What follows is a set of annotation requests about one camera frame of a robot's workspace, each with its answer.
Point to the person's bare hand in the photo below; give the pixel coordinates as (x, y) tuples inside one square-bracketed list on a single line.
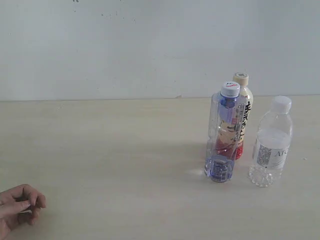
[(19, 205)]

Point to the cream milk tea bottle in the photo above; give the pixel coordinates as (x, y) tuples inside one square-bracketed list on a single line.
[(243, 80)]

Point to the clear white-capped water bottle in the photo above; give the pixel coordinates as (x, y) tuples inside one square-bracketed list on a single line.
[(273, 140)]

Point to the clear blue-capped plastic bottle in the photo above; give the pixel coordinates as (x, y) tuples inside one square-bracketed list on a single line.
[(225, 122)]

